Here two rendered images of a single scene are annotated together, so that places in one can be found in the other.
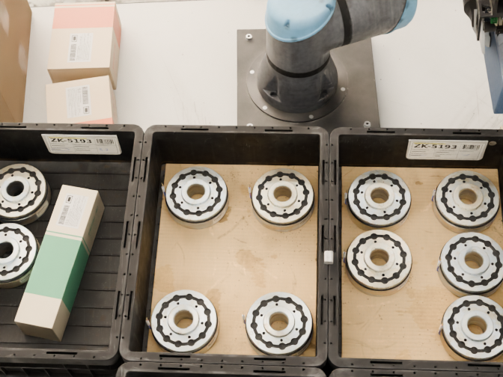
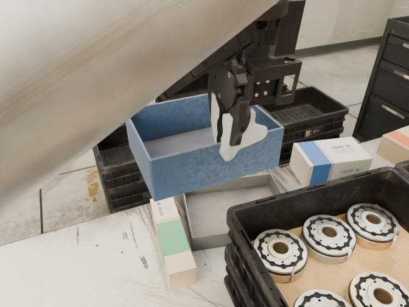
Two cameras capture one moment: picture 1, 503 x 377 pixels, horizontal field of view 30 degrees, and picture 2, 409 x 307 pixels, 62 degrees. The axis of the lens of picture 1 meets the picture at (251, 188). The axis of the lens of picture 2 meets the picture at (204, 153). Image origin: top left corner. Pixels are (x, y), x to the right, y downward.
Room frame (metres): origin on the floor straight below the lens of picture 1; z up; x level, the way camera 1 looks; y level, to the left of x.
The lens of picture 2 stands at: (1.00, -0.05, 1.39)
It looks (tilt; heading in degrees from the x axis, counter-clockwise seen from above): 36 degrees down; 243
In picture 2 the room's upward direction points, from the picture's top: straight up
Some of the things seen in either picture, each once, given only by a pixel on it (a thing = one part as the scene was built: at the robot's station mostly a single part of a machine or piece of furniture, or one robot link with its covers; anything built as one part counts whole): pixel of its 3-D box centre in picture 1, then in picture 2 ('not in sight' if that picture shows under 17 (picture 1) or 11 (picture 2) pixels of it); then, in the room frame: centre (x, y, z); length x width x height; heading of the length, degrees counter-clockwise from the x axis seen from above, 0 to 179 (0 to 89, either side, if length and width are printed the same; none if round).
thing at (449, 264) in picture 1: (473, 262); (328, 234); (0.57, -0.33, 0.86); 0.10 x 0.10 x 0.01
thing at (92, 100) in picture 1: (83, 126); not in sight; (0.97, 0.30, 0.74); 0.16 x 0.12 x 0.07; 3
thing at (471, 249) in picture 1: (474, 260); (329, 232); (0.57, -0.33, 0.86); 0.05 x 0.05 x 0.01
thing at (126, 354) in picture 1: (230, 239); not in sight; (0.62, 0.04, 0.92); 0.40 x 0.30 x 0.02; 172
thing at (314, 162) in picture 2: not in sight; (328, 162); (0.27, -0.61, 0.75); 0.20 x 0.12 x 0.09; 163
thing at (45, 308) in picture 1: (61, 261); not in sight; (0.64, 0.31, 0.86); 0.24 x 0.06 x 0.06; 163
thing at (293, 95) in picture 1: (297, 65); not in sight; (1.02, -0.11, 0.80); 0.15 x 0.15 x 0.10
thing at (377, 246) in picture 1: (379, 257); (382, 296); (0.59, -0.19, 0.86); 0.05 x 0.05 x 0.01
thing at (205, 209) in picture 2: not in sight; (235, 208); (0.62, -0.59, 0.73); 0.27 x 0.20 x 0.05; 163
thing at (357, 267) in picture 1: (379, 259); (381, 298); (0.59, -0.19, 0.86); 0.10 x 0.10 x 0.01
